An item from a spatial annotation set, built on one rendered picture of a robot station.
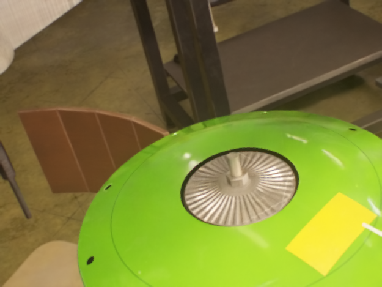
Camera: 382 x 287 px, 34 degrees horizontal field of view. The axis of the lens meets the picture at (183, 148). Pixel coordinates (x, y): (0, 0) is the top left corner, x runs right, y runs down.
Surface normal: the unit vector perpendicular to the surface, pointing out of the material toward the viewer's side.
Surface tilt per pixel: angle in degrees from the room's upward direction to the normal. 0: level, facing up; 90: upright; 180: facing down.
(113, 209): 21
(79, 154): 90
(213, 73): 90
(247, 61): 0
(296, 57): 0
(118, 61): 0
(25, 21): 90
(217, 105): 90
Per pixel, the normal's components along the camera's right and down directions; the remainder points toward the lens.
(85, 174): -0.38, 0.61
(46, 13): 0.47, 0.44
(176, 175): -0.29, -0.79
